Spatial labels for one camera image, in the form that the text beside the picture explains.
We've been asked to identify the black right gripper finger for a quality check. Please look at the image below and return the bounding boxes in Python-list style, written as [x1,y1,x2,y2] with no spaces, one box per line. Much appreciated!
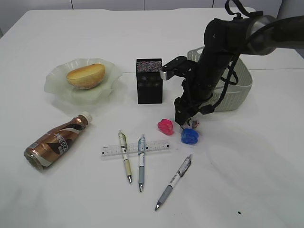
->
[174,96,197,125]

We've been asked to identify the white paper piece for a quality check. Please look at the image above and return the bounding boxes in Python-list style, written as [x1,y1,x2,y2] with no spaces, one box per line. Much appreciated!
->
[181,118,200,129]

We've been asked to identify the transparent plastic ruler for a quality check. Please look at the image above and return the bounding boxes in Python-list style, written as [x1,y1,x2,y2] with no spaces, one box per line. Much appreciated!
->
[101,140,171,158]

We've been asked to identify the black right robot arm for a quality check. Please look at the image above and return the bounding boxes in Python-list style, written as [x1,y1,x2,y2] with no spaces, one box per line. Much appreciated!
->
[173,16,304,125]

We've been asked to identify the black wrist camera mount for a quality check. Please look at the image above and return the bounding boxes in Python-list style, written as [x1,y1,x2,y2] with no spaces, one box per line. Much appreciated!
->
[159,56,197,81]

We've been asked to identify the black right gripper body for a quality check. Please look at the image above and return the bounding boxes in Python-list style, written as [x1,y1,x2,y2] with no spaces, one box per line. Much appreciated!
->
[181,53,230,112]

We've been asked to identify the sugared bread roll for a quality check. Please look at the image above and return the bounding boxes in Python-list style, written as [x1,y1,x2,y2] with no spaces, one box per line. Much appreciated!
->
[66,64,105,89]

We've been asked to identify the pale green wavy glass plate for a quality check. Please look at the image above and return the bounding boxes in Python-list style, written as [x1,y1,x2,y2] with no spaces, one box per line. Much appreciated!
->
[44,58,122,105]

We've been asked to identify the black mesh pen holder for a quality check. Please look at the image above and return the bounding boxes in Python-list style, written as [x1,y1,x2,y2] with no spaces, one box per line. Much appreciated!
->
[136,58,163,104]

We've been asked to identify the brown Nescafe coffee bottle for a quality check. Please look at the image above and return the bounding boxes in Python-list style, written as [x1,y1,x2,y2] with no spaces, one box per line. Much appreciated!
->
[24,111,93,171]

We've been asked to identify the green barrel pen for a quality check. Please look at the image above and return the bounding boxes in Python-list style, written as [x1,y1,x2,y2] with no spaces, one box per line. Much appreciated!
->
[118,131,132,184]

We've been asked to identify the blue pencil sharpener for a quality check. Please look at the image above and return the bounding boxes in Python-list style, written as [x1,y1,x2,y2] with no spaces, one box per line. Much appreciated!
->
[181,128,199,145]

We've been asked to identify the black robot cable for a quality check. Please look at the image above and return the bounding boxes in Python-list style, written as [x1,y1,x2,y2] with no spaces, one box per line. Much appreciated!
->
[190,0,264,116]

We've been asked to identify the pink pencil sharpener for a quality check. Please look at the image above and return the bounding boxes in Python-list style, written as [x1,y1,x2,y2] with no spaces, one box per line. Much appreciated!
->
[157,119,174,135]

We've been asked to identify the blue barrel pen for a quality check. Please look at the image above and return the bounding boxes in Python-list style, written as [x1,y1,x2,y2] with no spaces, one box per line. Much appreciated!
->
[138,134,145,192]

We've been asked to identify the green woven plastic basket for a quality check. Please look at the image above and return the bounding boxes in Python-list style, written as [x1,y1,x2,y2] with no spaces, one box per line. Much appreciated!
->
[187,47,253,112]

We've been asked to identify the grey grip white pen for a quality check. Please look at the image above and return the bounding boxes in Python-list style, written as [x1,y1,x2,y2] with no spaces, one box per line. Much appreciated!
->
[154,154,192,211]

